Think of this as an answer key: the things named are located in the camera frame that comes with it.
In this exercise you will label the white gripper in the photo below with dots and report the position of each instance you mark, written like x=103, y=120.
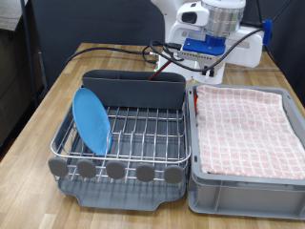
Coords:
x=248, y=47

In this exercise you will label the brown wooden spoon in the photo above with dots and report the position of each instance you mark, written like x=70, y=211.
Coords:
x=158, y=71

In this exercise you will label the blue plate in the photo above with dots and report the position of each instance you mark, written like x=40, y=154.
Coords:
x=90, y=120

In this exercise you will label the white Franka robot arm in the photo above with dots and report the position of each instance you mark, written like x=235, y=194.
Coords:
x=222, y=19

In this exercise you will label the grey dish drying rack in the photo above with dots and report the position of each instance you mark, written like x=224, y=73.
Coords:
x=111, y=197

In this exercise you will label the orange item under towel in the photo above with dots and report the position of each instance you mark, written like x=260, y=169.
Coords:
x=195, y=101

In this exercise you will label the pink checked towel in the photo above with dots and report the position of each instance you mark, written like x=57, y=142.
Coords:
x=248, y=133

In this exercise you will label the dark grey cutlery holder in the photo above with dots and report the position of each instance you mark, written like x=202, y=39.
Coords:
x=133, y=92

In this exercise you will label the grey plastic crate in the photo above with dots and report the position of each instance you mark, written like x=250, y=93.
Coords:
x=241, y=197

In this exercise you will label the black metal pole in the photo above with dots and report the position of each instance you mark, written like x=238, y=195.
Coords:
x=28, y=47

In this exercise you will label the dark cabinet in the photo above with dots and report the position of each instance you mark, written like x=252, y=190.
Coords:
x=12, y=79

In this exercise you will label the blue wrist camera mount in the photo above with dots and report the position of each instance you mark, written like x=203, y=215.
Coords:
x=203, y=46

